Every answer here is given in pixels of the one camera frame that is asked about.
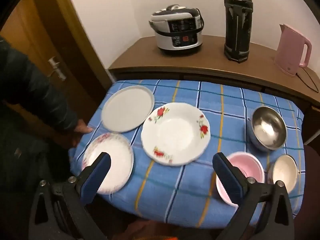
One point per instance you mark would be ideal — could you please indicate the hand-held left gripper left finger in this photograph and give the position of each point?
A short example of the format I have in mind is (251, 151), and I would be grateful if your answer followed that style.
(96, 177)

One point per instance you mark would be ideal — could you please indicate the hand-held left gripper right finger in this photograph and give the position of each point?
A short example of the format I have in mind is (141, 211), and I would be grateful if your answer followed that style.
(226, 180)

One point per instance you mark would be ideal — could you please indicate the pink bowl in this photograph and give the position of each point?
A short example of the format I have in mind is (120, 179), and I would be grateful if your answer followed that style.
(247, 165)

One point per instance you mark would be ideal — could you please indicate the pink floral white plate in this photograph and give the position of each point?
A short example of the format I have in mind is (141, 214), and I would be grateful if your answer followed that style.
(117, 160)

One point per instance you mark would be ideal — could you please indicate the stainless steel bowl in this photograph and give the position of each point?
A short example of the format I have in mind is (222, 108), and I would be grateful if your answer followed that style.
(268, 130)

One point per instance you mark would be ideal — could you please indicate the red flower white plate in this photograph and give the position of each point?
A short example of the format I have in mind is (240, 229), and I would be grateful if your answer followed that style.
(175, 132)

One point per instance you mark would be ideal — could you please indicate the plain white plate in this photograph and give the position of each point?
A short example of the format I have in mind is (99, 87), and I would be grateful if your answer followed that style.
(127, 108)

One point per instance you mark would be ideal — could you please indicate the another person's forearm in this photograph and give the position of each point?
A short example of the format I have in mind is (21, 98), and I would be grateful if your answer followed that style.
(32, 85)

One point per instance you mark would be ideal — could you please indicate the blue plaid cloth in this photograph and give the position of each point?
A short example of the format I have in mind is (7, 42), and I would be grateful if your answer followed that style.
(175, 192)

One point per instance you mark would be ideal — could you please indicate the wooden cabinet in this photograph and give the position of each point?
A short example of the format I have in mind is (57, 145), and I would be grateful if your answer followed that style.
(212, 60)

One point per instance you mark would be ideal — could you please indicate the pink electric kettle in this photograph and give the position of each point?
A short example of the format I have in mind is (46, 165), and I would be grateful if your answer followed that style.
(290, 52)

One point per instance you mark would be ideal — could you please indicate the white black rice cooker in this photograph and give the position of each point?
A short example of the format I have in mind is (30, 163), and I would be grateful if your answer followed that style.
(180, 37)

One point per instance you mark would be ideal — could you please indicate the black thermos flask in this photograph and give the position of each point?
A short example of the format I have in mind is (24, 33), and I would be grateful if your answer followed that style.
(237, 30)

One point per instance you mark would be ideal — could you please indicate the wooden door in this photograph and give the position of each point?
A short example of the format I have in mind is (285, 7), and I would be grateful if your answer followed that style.
(37, 30)

